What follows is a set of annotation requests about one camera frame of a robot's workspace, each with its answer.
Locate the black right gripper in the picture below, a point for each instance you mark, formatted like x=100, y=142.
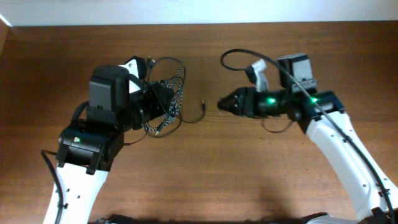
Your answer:
x=246, y=98

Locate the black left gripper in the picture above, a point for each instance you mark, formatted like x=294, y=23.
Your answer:
x=162, y=98

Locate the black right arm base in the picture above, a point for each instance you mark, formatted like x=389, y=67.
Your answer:
x=325, y=218

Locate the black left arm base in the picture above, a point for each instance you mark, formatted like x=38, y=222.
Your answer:
x=117, y=219

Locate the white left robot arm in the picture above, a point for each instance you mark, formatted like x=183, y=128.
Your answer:
x=119, y=102

